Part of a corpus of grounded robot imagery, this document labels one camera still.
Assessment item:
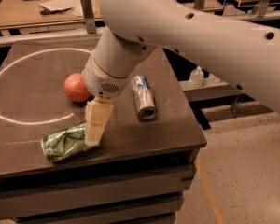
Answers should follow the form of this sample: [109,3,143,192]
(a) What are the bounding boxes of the silver blue energy drink can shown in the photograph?
[131,75,157,120]

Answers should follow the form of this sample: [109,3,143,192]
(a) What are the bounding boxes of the orange ball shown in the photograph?
[63,73,91,103]

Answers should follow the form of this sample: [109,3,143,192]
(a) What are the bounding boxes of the dark wooden table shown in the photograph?
[0,36,206,224]

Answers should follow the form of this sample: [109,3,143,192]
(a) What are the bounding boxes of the right metal bracket post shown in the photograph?
[252,0,270,18]

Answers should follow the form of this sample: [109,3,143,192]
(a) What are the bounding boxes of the left metal bracket post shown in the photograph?
[80,0,96,34]

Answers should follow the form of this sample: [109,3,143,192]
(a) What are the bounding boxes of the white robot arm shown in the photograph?
[82,0,280,114]

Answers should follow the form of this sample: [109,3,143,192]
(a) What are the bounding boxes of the right clear sanitizer bottle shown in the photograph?
[208,74,221,83]

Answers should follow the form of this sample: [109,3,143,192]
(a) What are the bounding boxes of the clear sanitizer bottle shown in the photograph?
[189,66,204,88]
[208,74,221,83]

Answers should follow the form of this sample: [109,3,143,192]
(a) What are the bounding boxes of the grey low shelf beam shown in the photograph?
[179,78,241,102]

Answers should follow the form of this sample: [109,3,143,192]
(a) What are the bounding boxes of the green soda can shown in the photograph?
[41,123,100,162]

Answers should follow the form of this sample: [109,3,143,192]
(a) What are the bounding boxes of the left clear sanitizer bottle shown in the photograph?
[189,66,204,88]

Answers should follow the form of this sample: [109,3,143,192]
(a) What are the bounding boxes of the white paper sheets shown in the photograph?
[40,0,83,17]

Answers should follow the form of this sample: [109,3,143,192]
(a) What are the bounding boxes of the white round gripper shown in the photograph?
[81,57,128,147]

